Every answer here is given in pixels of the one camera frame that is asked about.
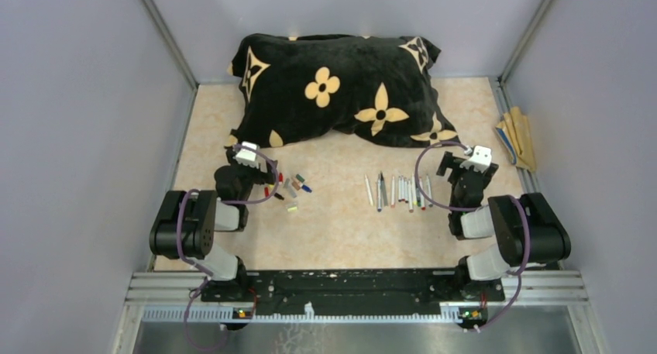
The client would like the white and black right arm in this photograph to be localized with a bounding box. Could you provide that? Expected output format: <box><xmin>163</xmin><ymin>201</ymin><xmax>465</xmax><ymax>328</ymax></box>
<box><xmin>436</xmin><ymin>152</ymin><xmax>572</xmax><ymax>301</ymax></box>

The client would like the aluminium wall rail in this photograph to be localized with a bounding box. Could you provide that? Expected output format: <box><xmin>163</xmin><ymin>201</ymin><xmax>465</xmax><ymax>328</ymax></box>
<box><xmin>140</xmin><ymin>0</ymin><xmax>199</xmax><ymax>93</ymax></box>

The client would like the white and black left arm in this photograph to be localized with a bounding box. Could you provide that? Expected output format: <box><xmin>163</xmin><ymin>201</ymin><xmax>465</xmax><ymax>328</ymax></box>
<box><xmin>149</xmin><ymin>143</ymin><xmax>279</xmax><ymax>303</ymax></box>

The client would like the black pillow with cream flowers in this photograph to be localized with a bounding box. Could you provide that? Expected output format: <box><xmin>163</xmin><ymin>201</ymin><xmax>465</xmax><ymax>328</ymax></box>
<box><xmin>226</xmin><ymin>33</ymin><xmax>459</xmax><ymax>148</ymax></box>

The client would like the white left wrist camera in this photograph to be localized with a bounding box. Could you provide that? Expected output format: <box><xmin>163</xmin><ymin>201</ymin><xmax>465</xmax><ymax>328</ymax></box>
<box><xmin>235</xmin><ymin>141</ymin><xmax>260</xmax><ymax>169</ymax></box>

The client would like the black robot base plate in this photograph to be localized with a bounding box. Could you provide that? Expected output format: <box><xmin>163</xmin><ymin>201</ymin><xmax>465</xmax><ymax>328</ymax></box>
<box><xmin>201</xmin><ymin>268</ymin><xmax>505</xmax><ymax>317</ymax></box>

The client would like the white pen with brown cap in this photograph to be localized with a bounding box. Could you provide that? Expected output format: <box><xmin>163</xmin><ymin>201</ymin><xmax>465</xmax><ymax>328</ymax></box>
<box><xmin>406</xmin><ymin>178</ymin><xmax>415</xmax><ymax>213</ymax></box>

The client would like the white pen with blue end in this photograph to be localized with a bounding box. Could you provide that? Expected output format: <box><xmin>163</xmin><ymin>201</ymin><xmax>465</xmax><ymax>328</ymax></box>
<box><xmin>377</xmin><ymin>174</ymin><xmax>383</xmax><ymax>212</ymax></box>

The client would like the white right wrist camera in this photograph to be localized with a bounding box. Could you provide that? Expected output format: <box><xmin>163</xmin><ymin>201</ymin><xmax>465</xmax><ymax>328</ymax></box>
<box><xmin>459</xmin><ymin>146</ymin><xmax>492</xmax><ymax>173</ymax></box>

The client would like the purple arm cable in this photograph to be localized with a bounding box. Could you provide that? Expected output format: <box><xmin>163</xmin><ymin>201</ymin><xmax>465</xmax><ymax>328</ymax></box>
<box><xmin>413</xmin><ymin>139</ymin><xmax>531</xmax><ymax>332</ymax></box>
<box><xmin>176</xmin><ymin>143</ymin><xmax>280</xmax><ymax>352</ymax></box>

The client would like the white marker with red cap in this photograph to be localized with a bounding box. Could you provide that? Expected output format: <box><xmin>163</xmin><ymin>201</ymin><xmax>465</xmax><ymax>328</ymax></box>
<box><xmin>417</xmin><ymin>177</ymin><xmax>426</xmax><ymax>211</ymax></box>

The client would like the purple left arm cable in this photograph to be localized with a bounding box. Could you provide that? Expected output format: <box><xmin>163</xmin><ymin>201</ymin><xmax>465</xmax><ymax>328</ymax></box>
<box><xmin>176</xmin><ymin>143</ymin><xmax>280</xmax><ymax>352</ymax></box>

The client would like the white pen with light-green cap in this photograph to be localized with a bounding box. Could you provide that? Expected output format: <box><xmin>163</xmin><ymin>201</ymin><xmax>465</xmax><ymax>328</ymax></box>
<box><xmin>363</xmin><ymin>174</ymin><xmax>374</xmax><ymax>207</ymax></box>

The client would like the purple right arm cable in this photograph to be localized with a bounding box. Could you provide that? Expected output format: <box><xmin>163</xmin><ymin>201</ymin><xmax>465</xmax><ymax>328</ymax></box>
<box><xmin>413</xmin><ymin>139</ymin><xmax>531</xmax><ymax>332</ymax></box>

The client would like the folded yellow and blue cloth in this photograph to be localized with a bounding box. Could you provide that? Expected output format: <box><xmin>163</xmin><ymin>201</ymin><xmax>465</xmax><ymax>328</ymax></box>
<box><xmin>494</xmin><ymin>106</ymin><xmax>537</xmax><ymax>172</ymax></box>

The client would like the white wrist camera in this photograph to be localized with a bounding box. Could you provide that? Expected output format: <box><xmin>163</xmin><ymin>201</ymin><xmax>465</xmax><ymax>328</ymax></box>
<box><xmin>459</xmin><ymin>146</ymin><xmax>492</xmax><ymax>173</ymax></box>
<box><xmin>235</xmin><ymin>141</ymin><xmax>260</xmax><ymax>169</ymax></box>

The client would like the white pen with yellow cap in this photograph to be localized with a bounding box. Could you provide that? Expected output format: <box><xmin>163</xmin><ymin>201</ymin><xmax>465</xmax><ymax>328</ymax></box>
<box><xmin>412</xmin><ymin>176</ymin><xmax>421</xmax><ymax>208</ymax></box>

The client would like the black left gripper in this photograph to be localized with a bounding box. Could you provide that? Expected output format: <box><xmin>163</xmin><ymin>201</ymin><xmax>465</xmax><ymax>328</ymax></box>
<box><xmin>227</xmin><ymin>151</ymin><xmax>276</xmax><ymax>205</ymax></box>

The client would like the aluminium front frame rail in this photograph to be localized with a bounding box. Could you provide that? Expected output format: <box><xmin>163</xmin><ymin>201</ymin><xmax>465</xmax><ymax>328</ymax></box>
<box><xmin>112</xmin><ymin>268</ymin><xmax>607</xmax><ymax>353</ymax></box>

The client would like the white pen with beige cap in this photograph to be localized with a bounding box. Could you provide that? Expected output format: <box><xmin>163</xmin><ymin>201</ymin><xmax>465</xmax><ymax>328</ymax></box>
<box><xmin>390</xmin><ymin>175</ymin><xmax>397</xmax><ymax>208</ymax></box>

